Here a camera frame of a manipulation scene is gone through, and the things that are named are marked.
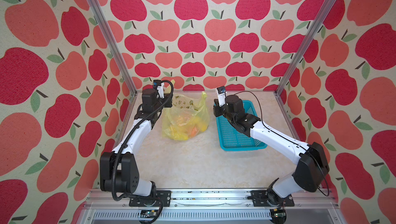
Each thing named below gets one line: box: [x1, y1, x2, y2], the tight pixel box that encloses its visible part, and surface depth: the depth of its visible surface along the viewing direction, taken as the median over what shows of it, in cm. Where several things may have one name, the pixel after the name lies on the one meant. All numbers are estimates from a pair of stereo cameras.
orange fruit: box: [190, 126, 198, 138], surface depth 92 cm
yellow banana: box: [165, 129, 189, 141], surface depth 90 cm
